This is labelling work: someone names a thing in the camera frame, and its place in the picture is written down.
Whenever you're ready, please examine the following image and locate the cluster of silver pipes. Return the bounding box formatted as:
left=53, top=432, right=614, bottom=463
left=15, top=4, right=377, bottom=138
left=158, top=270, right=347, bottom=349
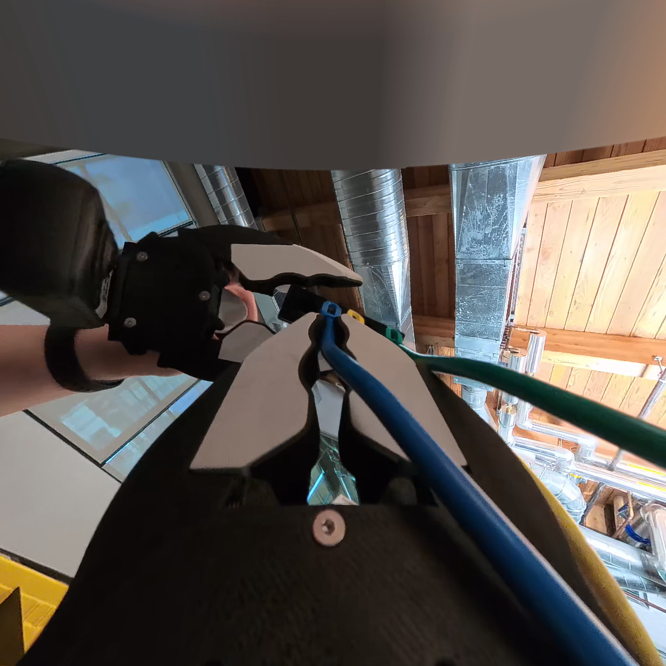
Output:
left=462, top=328, right=666, bottom=620

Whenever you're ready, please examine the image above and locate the blue ethernet cable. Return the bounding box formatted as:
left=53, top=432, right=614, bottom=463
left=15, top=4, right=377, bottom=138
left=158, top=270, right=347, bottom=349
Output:
left=319, top=301, right=637, bottom=666

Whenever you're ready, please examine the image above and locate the green ethernet cable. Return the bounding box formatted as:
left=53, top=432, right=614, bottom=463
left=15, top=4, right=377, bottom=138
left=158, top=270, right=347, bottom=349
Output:
left=385, top=327, right=666, bottom=456

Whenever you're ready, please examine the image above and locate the yellow plastic bin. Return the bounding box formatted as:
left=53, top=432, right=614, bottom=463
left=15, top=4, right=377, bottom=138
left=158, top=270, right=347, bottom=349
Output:
left=0, top=553, right=69, bottom=666

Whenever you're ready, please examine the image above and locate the yellow ethernet cable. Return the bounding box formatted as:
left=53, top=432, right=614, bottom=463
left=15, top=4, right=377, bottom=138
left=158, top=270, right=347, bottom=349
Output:
left=346, top=309, right=663, bottom=666

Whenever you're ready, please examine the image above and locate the person's left forearm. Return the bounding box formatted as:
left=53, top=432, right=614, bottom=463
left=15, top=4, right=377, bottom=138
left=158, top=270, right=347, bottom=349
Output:
left=0, top=324, right=66, bottom=418

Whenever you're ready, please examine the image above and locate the wide round metal duct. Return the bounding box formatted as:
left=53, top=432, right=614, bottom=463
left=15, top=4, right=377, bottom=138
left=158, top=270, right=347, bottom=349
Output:
left=330, top=168, right=417, bottom=345

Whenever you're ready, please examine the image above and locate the large rectangular metal duct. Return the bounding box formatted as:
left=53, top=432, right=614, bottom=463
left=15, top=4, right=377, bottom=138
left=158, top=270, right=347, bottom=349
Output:
left=449, top=155, right=547, bottom=365

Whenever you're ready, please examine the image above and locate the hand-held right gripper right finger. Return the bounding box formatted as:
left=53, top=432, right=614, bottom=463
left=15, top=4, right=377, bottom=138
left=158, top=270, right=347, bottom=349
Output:
left=338, top=315, right=467, bottom=503

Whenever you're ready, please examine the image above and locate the narrow round metal duct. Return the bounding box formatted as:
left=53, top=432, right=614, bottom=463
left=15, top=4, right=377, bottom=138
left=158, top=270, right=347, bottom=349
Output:
left=194, top=164, right=257, bottom=230

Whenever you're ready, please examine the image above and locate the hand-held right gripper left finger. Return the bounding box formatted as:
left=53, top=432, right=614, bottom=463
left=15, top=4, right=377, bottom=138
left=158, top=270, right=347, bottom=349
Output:
left=190, top=312, right=320, bottom=503

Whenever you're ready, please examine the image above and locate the glass window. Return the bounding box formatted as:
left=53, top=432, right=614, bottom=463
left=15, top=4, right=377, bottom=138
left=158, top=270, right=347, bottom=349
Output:
left=0, top=150, right=215, bottom=480

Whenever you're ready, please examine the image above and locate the white grilled vent unit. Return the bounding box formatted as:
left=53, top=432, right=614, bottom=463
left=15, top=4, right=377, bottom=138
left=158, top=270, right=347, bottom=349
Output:
left=258, top=285, right=292, bottom=331

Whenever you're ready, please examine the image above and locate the person's left hand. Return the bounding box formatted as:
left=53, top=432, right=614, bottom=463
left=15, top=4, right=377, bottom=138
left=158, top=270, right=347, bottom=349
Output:
left=73, top=327, right=181, bottom=384

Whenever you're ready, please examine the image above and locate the black ethernet port block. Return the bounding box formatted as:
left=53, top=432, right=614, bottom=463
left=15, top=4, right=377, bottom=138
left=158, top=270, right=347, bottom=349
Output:
left=278, top=284, right=402, bottom=344

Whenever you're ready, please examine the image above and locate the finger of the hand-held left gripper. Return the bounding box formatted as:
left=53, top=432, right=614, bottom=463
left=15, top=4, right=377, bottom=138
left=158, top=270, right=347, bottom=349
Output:
left=228, top=244, right=364, bottom=294
left=217, top=321, right=275, bottom=363

